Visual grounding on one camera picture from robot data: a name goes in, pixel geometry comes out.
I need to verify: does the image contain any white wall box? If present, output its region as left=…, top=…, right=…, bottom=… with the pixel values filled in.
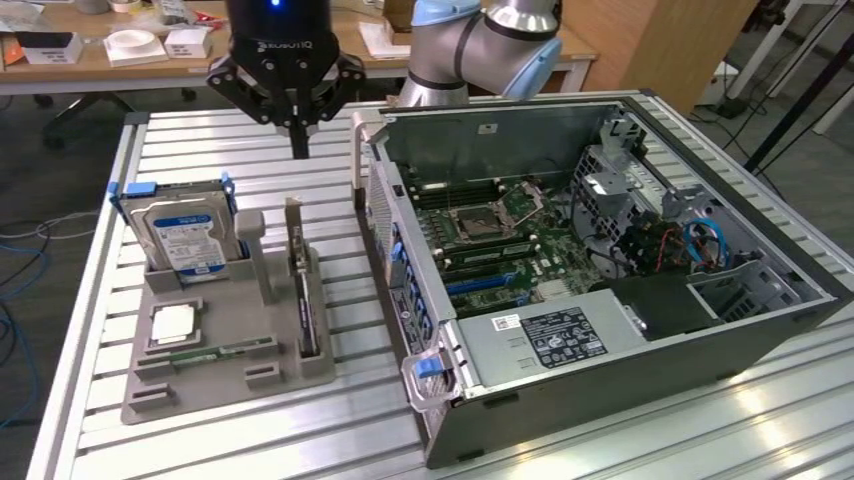
left=693, top=62, right=743, bottom=106

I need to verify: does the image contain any wooden cabinet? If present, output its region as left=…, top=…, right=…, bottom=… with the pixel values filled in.
left=558, top=0, right=763, bottom=114

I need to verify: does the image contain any black office chair base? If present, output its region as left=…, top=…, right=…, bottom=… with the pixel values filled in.
left=33, top=89, right=139, bottom=151

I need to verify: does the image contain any blue floor cable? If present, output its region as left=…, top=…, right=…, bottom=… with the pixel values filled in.
left=0, top=244, right=53, bottom=431

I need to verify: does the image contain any hard disk in blue caddy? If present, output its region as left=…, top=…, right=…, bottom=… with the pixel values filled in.
left=109, top=173, right=242, bottom=287

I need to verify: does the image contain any orange box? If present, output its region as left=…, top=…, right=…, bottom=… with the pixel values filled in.
left=0, top=37, right=26, bottom=71

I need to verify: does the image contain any white box with round dish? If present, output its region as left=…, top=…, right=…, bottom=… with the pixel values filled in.
left=103, top=28, right=170, bottom=69

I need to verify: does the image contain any brown cardboard box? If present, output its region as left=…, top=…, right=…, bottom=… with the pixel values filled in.
left=385, top=0, right=420, bottom=34

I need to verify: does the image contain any wooden desk white frame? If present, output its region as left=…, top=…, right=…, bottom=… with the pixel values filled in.
left=0, top=0, right=601, bottom=97

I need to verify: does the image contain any open metal socket cover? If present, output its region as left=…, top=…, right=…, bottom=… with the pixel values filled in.
left=497, top=180, right=546, bottom=224

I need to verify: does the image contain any black floor pedal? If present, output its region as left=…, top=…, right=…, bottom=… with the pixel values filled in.
left=717, top=97, right=753, bottom=120

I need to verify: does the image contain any grey power supply unit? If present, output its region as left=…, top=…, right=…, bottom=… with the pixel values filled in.
left=453, top=289, right=649, bottom=389

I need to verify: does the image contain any silver chipset heat sink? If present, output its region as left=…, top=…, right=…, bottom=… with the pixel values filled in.
left=537, top=279, right=576, bottom=301

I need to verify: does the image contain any CPU socket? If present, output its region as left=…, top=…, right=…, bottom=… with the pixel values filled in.
left=450, top=204, right=516, bottom=241

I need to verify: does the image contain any black stand pole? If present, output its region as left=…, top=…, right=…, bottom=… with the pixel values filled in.
left=744, top=29, right=854, bottom=174

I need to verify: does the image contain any green motherboard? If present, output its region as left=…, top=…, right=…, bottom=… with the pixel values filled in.
left=404, top=169, right=606, bottom=311

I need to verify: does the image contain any perforated metal drive cage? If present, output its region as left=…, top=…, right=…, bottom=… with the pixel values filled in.
left=572, top=144, right=669, bottom=251

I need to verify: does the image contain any white floor cable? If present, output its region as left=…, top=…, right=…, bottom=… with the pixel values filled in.
left=0, top=209, right=102, bottom=241

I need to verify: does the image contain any blue expansion slot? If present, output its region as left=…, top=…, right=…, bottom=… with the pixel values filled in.
left=445, top=272, right=520, bottom=296

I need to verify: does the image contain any white paper stack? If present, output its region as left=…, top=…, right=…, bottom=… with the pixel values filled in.
left=358, top=20, right=414, bottom=61

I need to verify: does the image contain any blue case release latch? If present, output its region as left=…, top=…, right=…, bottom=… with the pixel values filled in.
left=413, top=358, right=446, bottom=384

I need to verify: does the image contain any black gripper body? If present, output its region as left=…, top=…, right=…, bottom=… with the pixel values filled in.
left=225, top=0, right=344, bottom=129

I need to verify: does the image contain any metal disk bay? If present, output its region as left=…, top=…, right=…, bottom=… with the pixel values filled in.
left=687, top=259, right=823, bottom=326

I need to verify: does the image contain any clear plastic bag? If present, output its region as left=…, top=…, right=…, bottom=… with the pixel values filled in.
left=151, top=0, right=226, bottom=26

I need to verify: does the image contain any white box with black lid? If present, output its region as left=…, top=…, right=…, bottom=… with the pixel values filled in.
left=14, top=30, right=86, bottom=66

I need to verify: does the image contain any small white labelled box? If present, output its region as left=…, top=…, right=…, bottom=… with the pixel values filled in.
left=163, top=27, right=214, bottom=60

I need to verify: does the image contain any grey plastic parts rack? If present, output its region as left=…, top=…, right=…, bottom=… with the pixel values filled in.
left=119, top=208, right=340, bottom=426

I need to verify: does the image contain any green RAM stick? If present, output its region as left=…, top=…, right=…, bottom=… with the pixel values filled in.
left=143, top=339, right=276, bottom=364

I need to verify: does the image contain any silver CPU chip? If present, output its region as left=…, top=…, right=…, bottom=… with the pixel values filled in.
left=150, top=305, right=201, bottom=344

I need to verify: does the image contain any blue data wire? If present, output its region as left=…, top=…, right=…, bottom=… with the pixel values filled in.
left=684, top=217, right=733, bottom=274

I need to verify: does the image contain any graphics card with metal bracket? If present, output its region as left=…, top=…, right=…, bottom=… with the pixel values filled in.
left=284, top=196, right=322, bottom=359

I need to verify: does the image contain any open dark grey PC case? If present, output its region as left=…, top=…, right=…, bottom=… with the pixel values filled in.
left=350, top=97, right=854, bottom=470

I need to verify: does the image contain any RAM stick with white label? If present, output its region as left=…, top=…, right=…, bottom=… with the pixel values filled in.
left=458, top=249, right=538, bottom=267

